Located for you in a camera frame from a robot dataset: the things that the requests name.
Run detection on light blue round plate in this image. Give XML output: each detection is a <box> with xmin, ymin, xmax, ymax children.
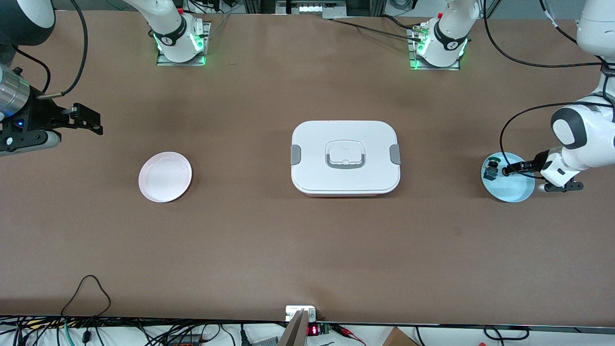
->
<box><xmin>481</xmin><ymin>151</ymin><xmax>535</xmax><ymax>203</ymax></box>

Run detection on pink round plate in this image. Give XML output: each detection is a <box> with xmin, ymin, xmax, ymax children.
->
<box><xmin>138</xmin><ymin>152</ymin><xmax>193</xmax><ymax>203</ymax></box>

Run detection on white lunch box grey clips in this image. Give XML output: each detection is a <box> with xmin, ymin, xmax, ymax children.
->
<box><xmin>291</xmin><ymin>120</ymin><xmax>401</xmax><ymax>198</ymax></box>

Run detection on brown cardboard box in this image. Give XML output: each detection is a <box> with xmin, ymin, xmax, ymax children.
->
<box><xmin>382</xmin><ymin>327</ymin><xmax>419</xmax><ymax>346</ymax></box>

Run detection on black equipment with light strip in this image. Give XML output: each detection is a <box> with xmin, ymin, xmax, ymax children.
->
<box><xmin>276</xmin><ymin>0</ymin><xmax>347</xmax><ymax>19</ymax></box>

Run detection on small white box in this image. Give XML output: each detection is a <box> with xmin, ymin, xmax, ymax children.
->
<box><xmin>285</xmin><ymin>306</ymin><xmax>317</xmax><ymax>321</ymax></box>

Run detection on grey aluminium bar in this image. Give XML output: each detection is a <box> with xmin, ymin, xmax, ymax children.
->
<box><xmin>278</xmin><ymin>309</ymin><xmax>309</xmax><ymax>346</ymax></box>

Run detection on green push-button switch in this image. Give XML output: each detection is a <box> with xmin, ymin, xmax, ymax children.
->
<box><xmin>483</xmin><ymin>156</ymin><xmax>502</xmax><ymax>181</ymax></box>

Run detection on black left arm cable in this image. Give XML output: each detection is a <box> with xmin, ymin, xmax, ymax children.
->
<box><xmin>483</xmin><ymin>0</ymin><xmax>615</xmax><ymax>179</ymax></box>

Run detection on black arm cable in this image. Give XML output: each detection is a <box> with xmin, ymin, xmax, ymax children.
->
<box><xmin>12</xmin><ymin>0</ymin><xmax>89</xmax><ymax>99</ymax></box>
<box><xmin>483</xmin><ymin>0</ymin><xmax>615</xmax><ymax>179</ymax></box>

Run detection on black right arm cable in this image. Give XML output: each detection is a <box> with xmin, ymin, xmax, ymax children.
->
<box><xmin>12</xmin><ymin>0</ymin><xmax>89</xmax><ymax>99</ymax></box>

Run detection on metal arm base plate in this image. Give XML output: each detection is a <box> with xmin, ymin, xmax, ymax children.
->
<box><xmin>156</xmin><ymin>22</ymin><xmax>212</xmax><ymax>66</ymax></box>
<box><xmin>407</xmin><ymin>26</ymin><xmax>462</xmax><ymax>71</ymax></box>

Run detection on black looped cable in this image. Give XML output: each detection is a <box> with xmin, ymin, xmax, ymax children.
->
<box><xmin>60</xmin><ymin>274</ymin><xmax>112</xmax><ymax>320</ymax></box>

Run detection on black coiled cable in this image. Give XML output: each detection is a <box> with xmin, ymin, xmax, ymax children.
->
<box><xmin>483</xmin><ymin>325</ymin><xmax>530</xmax><ymax>341</ymax></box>

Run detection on black cable across table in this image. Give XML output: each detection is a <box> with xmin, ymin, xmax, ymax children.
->
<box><xmin>332</xmin><ymin>14</ymin><xmax>426</xmax><ymax>41</ymax></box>

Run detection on black cable tangle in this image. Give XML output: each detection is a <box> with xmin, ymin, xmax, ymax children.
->
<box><xmin>0</xmin><ymin>315</ymin><xmax>289</xmax><ymax>346</ymax></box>

